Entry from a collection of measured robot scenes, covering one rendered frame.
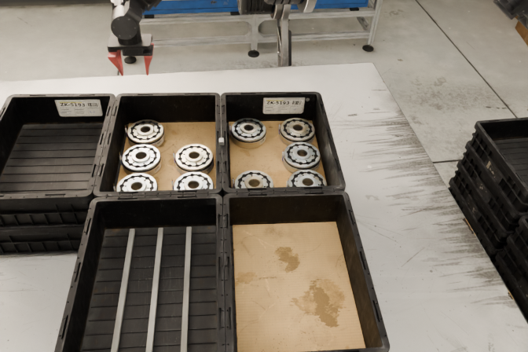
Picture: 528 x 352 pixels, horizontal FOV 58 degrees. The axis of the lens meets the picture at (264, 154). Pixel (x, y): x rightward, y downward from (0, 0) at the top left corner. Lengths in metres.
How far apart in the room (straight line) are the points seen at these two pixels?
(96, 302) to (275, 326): 0.38
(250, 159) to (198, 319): 0.49
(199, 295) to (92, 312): 0.22
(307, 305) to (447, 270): 0.46
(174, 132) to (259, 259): 0.51
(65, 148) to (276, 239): 0.66
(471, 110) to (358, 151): 1.69
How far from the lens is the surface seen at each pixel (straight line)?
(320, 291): 1.11
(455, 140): 2.95
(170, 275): 1.13
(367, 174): 1.55
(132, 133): 1.42
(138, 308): 1.10
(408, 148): 1.69
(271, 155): 1.37
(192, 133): 1.44
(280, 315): 1.07
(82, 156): 1.42
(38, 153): 1.47
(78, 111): 1.51
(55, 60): 3.48
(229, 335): 0.94
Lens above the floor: 1.77
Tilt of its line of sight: 43 degrees down
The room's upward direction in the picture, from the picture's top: 4 degrees clockwise
